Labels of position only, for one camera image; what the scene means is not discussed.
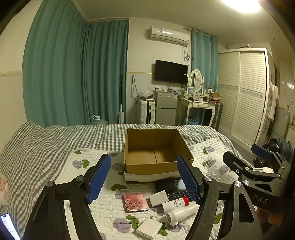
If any air conditioner cable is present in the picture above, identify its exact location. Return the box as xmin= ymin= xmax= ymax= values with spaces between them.
xmin=184 ymin=45 xmax=192 ymax=65

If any wide teal curtain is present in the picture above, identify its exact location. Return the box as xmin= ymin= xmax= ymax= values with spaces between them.
xmin=23 ymin=0 xmax=129 ymax=127

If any white plastic bottle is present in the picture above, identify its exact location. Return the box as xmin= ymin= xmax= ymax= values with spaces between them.
xmin=166 ymin=203 xmax=200 ymax=225

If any black wall television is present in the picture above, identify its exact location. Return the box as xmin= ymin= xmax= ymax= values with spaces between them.
xmin=154 ymin=60 xmax=188 ymax=85

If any white ribbed suitcase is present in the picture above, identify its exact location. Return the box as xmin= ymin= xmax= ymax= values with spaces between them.
xmin=136 ymin=99 xmax=156 ymax=124

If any pink patterned compact case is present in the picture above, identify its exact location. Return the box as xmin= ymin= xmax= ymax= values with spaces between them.
xmin=122 ymin=193 xmax=149 ymax=213

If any ceiling light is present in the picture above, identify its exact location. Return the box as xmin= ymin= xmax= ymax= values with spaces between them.
xmin=221 ymin=0 xmax=272 ymax=13

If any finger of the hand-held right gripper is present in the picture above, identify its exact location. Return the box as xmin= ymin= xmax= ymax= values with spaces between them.
xmin=223 ymin=151 xmax=254 ymax=183
xmin=251 ymin=144 xmax=291 ymax=179

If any white tube with red cap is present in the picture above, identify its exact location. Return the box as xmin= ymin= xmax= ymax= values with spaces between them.
xmin=162 ymin=197 xmax=190 ymax=211

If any clear water jug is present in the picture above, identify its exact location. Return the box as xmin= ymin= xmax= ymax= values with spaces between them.
xmin=92 ymin=115 xmax=109 ymax=126

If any white dressing table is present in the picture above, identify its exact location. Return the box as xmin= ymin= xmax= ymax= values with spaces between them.
xmin=176 ymin=96 xmax=219 ymax=126

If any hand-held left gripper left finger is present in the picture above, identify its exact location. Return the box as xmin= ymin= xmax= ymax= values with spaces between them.
xmin=23 ymin=153 xmax=111 ymax=240

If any white floral quilt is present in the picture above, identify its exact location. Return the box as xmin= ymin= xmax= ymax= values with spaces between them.
xmin=55 ymin=138 xmax=256 ymax=240

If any white louvred wardrobe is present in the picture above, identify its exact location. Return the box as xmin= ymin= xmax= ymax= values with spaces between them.
xmin=218 ymin=48 xmax=275 ymax=147

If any black smartphone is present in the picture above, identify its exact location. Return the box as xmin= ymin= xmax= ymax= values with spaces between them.
xmin=0 ymin=213 xmax=21 ymax=240

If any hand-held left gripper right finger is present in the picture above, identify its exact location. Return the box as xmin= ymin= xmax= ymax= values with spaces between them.
xmin=177 ymin=155 xmax=263 ymax=240

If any pink white plastic bag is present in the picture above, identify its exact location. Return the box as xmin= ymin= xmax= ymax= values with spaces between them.
xmin=0 ymin=173 xmax=9 ymax=207

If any dark striped suitcase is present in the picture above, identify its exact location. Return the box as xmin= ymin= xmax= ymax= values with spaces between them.
xmin=211 ymin=103 xmax=223 ymax=130

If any grey checked bed sheet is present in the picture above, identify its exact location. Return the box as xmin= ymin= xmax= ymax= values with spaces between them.
xmin=0 ymin=121 xmax=219 ymax=240

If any person's right hand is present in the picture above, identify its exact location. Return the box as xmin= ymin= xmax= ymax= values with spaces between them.
xmin=257 ymin=206 xmax=287 ymax=231

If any narrow teal curtain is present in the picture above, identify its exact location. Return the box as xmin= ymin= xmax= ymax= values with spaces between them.
xmin=191 ymin=29 xmax=219 ymax=93

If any white air conditioner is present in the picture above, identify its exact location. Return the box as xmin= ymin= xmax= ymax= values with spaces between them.
xmin=149 ymin=26 xmax=191 ymax=45

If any clear plastic bag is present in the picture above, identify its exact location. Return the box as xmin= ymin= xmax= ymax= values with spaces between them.
xmin=139 ymin=90 xmax=154 ymax=100

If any white flat power adapter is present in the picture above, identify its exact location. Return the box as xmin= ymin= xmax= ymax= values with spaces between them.
xmin=136 ymin=217 xmax=163 ymax=236

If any white charger block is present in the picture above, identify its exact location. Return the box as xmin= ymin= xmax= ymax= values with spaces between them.
xmin=147 ymin=190 xmax=169 ymax=206

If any silver small fridge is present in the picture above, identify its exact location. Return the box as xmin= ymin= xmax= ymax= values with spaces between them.
xmin=155 ymin=90 xmax=178 ymax=125

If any black wall cable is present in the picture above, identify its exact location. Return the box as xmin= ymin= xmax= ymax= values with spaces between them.
xmin=131 ymin=75 xmax=139 ymax=102

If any white oval vanity mirror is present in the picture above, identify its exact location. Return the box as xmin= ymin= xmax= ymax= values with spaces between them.
xmin=188 ymin=69 xmax=205 ymax=91

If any black backpack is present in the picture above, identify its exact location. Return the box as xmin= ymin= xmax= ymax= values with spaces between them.
xmin=252 ymin=137 xmax=294 ymax=171

